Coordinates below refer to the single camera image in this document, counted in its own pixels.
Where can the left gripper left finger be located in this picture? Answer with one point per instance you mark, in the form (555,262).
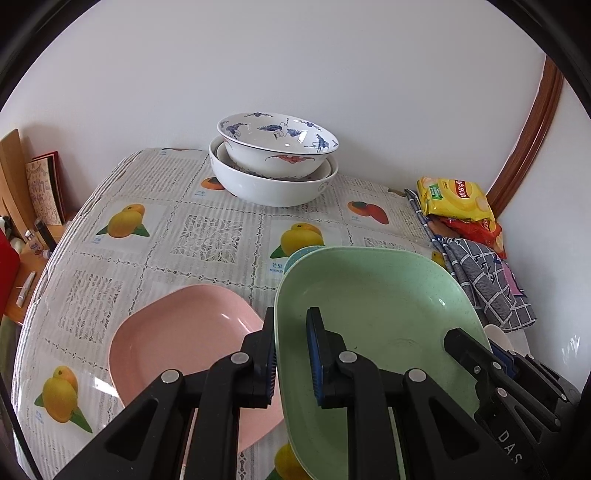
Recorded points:
(185,426)

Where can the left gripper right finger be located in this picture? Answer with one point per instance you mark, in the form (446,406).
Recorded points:
(398,425)

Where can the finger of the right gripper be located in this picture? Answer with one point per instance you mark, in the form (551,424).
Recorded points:
(540,381)
(485,367)

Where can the green square plate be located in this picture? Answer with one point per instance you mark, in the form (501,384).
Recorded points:
(392,306)

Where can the pink square plate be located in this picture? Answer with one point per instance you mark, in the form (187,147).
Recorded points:
(187,330)

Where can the white patterned bowl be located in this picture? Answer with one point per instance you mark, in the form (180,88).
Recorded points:
(512,341)

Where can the teal square plate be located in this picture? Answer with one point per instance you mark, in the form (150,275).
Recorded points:
(300,253)

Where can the grey checked cloth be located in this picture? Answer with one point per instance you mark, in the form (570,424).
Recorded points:
(485,278)

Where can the red chips bag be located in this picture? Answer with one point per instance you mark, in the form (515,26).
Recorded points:
(487,232)

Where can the yellow chips bag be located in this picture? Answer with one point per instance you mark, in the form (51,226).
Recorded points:
(453,198)

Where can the fruit print tablecloth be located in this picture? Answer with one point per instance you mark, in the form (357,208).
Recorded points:
(151,227)

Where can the wooden chair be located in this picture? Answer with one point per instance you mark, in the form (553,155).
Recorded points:
(16,203)

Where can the red paper bag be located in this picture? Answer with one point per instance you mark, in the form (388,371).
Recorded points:
(9,267)

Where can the large white porcelain bowl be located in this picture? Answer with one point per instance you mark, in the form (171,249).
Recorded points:
(269,192)

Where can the brown patterned box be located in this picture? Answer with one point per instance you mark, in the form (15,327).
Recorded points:
(43,178)

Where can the small inner white bowl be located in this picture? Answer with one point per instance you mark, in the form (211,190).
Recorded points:
(324,171)

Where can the blue floral porcelain bowl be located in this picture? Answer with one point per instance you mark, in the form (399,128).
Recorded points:
(274,145)

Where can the brown wooden door frame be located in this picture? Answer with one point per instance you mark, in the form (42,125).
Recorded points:
(530,140)

